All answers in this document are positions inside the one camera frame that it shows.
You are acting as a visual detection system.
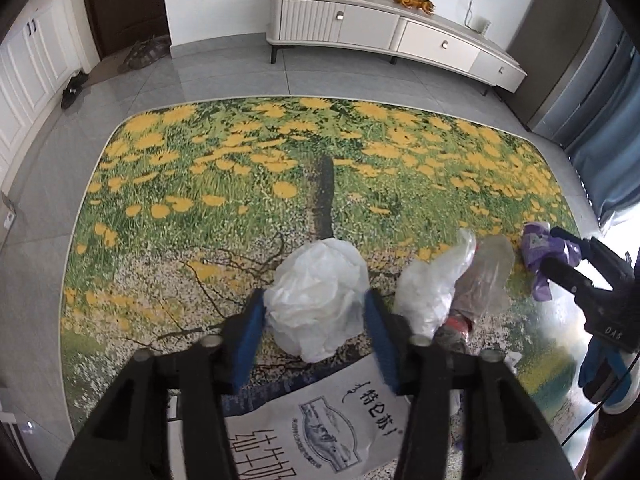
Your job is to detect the cardboard box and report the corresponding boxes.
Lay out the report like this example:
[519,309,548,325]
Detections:
[0,191,19,243]

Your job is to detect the golden tiger ornament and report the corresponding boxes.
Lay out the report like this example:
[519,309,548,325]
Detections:
[391,0,437,15]

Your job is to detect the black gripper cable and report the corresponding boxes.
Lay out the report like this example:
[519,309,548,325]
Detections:
[559,350,640,448]

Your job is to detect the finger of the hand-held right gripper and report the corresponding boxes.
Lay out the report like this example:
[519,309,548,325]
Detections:
[539,257,609,306]
[549,226,601,262]

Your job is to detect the grey refrigerator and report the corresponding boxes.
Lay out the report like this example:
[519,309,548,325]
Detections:
[505,0,628,133]

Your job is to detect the purple wrapper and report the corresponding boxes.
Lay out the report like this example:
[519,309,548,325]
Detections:
[520,221,583,302]

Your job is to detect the person's right hand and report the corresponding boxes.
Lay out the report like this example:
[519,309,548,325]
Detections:
[577,337,640,408]

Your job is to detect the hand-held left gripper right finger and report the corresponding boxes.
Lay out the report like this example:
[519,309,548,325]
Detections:
[363,290,577,480]

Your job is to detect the beige television cabinet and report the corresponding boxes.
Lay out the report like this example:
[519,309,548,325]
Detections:
[266,0,528,97]

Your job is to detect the patterned slippers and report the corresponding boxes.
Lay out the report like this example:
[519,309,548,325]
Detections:
[117,36,172,74]

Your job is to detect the brown doormat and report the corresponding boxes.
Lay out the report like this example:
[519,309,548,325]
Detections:
[89,57,133,85]

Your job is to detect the blue curtain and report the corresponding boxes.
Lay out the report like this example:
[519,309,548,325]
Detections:
[567,35,640,228]

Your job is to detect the clear plastic bag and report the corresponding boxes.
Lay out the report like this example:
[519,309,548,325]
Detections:
[393,228,478,340]

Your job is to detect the white lower cupboard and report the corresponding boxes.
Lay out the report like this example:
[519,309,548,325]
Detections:
[0,0,86,173]

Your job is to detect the dark brown door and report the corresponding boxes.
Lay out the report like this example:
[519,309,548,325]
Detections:
[82,0,171,58]

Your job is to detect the black shoes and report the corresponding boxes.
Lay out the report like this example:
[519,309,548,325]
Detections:
[60,70,91,110]

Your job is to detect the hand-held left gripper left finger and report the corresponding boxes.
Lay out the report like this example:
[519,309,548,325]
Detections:
[55,287,267,480]

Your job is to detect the translucent plastic wrapper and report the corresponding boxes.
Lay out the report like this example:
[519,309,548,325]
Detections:
[452,235,516,318]

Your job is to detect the white plastic bag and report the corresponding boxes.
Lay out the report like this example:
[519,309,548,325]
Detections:
[263,238,371,364]

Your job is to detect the blue white milk carton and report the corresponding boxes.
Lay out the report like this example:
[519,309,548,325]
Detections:
[167,352,416,480]

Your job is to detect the flower printed rug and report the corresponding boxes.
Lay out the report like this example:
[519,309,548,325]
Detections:
[60,96,607,480]

